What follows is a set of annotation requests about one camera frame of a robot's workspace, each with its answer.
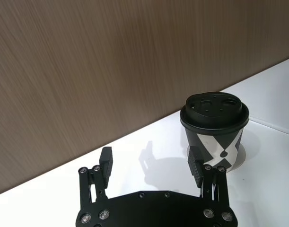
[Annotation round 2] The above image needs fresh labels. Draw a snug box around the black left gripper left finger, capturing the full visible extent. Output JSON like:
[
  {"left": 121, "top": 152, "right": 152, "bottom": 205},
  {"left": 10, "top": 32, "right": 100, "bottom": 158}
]
[{"left": 78, "top": 147, "right": 115, "bottom": 225}]

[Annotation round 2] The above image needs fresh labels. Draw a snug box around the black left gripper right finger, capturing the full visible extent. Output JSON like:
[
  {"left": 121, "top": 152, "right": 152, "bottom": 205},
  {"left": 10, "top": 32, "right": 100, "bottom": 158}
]
[{"left": 187, "top": 146, "right": 233, "bottom": 224}]

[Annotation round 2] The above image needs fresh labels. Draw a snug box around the black white patterned paper cup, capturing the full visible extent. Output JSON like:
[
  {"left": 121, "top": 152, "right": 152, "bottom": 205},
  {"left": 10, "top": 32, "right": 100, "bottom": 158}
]
[{"left": 184, "top": 122, "right": 244, "bottom": 170}]

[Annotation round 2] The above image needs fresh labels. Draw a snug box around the black plastic cup lid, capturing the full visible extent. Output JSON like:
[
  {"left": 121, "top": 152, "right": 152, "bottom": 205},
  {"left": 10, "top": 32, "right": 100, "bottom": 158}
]
[{"left": 179, "top": 91, "right": 250, "bottom": 133}]

